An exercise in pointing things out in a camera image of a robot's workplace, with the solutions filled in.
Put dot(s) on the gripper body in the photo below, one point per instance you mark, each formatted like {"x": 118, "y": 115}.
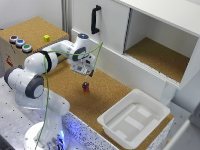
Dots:
{"x": 83, "y": 65}

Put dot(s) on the purple block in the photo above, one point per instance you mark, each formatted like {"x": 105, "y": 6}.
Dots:
{"x": 85, "y": 84}

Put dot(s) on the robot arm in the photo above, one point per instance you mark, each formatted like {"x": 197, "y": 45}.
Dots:
{"x": 31, "y": 78}

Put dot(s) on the yellow block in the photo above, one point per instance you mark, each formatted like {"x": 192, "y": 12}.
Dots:
{"x": 47, "y": 38}

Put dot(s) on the white sliding door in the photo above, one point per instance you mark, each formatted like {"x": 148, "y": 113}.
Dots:
{"x": 111, "y": 23}

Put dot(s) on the green button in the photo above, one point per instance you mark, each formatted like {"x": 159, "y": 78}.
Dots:
{"x": 26, "y": 47}

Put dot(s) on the wooden drawer box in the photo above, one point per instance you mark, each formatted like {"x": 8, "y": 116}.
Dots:
{"x": 30, "y": 30}

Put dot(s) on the blue button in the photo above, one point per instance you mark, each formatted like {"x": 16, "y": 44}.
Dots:
{"x": 20, "y": 42}

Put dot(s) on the white plastic box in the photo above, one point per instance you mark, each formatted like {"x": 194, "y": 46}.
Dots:
{"x": 133, "y": 120}

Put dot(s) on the red button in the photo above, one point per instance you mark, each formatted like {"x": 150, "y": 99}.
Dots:
{"x": 13, "y": 38}

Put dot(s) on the white cabinet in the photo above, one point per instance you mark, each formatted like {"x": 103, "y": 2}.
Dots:
{"x": 160, "y": 20}

